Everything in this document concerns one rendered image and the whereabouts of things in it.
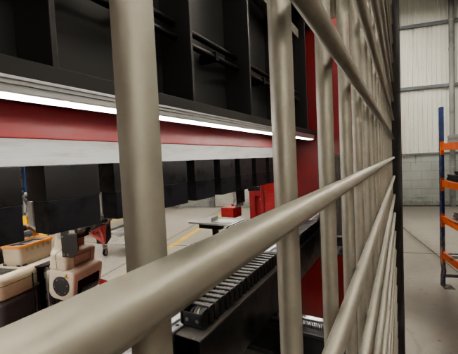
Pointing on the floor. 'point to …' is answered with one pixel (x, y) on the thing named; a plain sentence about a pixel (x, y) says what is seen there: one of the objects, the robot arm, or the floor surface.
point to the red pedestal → (231, 211)
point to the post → (397, 173)
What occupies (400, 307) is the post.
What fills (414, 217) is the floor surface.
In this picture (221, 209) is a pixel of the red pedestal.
